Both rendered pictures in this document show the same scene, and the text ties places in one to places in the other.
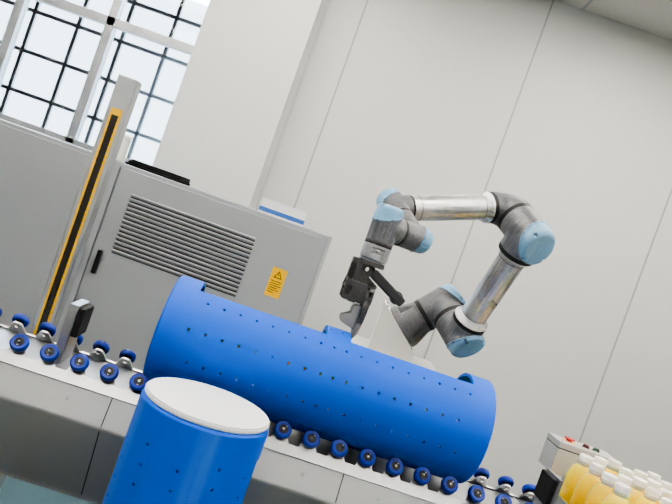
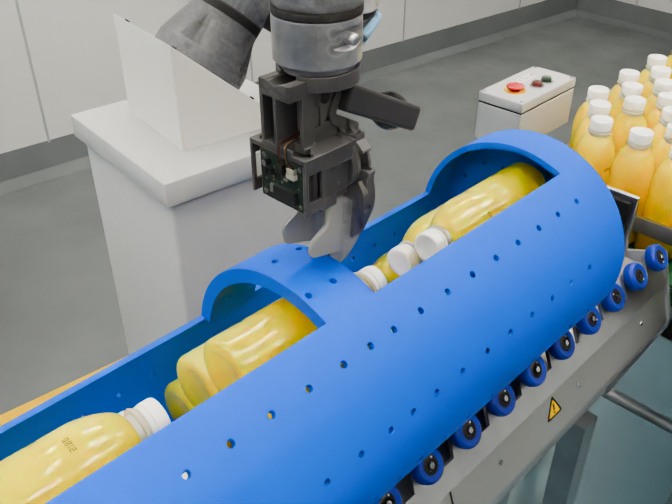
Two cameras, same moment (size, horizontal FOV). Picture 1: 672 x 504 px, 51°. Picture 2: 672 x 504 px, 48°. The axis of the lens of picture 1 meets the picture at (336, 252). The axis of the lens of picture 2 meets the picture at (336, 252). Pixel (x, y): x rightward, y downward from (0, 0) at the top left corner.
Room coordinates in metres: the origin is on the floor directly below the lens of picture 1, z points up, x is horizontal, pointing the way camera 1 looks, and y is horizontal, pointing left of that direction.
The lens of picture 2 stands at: (1.40, 0.29, 1.65)
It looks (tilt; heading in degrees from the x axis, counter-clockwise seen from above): 34 degrees down; 319
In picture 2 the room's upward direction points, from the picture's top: straight up
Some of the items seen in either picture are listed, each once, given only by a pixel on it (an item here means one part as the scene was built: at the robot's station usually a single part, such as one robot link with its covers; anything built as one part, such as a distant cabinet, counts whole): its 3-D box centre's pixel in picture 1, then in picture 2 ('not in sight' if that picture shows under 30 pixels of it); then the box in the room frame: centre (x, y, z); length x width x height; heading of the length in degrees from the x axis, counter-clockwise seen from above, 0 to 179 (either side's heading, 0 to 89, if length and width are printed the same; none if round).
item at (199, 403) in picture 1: (208, 404); not in sight; (1.52, 0.15, 1.03); 0.28 x 0.28 x 0.01
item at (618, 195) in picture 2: (544, 494); (601, 221); (1.93, -0.76, 0.99); 0.10 x 0.02 x 0.12; 5
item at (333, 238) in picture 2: (350, 321); (329, 239); (1.86, -0.10, 1.27); 0.06 x 0.03 x 0.09; 95
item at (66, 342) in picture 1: (73, 331); not in sight; (1.82, 0.57, 1.00); 0.10 x 0.04 x 0.15; 5
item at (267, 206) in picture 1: (282, 211); not in sight; (3.67, 0.33, 1.48); 0.24 x 0.12 x 0.08; 97
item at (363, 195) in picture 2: (363, 307); (349, 191); (1.85, -0.12, 1.31); 0.05 x 0.02 x 0.09; 5
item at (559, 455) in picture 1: (577, 460); (525, 106); (2.23, -0.94, 1.05); 0.20 x 0.10 x 0.10; 95
